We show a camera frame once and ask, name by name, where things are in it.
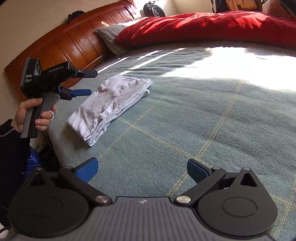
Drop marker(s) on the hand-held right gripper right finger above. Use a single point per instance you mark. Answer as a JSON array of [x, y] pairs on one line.
[[196, 170]]

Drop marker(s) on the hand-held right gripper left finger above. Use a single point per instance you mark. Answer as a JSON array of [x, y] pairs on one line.
[[89, 169]]

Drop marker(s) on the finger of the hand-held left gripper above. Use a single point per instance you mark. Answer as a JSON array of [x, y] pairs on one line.
[[79, 92], [86, 73]]

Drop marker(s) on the white t-shirt with black lettering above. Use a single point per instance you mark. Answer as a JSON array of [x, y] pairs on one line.
[[97, 136]]

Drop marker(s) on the white t-shirt with girl print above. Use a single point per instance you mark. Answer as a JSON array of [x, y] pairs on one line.
[[115, 92]]

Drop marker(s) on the person's left forearm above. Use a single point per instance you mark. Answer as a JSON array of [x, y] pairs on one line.
[[11, 162]]

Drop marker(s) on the person's left hand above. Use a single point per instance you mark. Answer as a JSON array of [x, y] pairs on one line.
[[20, 113]]

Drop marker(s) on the wooden headboard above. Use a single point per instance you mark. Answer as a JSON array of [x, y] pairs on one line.
[[69, 44]]

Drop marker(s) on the grey pillow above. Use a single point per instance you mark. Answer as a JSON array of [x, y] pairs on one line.
[[111, 34]]

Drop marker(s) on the blue plastic object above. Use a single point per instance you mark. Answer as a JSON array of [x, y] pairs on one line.
[[34, 160]]

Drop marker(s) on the dark cloth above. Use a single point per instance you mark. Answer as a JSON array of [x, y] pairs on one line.
[[72, 16]]

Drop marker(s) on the green plaid bed sheet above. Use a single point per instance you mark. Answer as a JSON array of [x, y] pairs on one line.
[[185, 104]]

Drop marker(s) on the black backpack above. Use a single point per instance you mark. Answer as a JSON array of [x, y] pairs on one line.
[[153, 9]]

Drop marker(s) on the red quilt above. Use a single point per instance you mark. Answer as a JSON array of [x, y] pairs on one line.
[[196, 27]]

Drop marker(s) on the dark jacket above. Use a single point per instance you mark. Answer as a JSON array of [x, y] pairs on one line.
[[219, 5]]

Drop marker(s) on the yellow cloth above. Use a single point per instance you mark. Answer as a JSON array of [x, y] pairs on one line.
[[242, 4]]

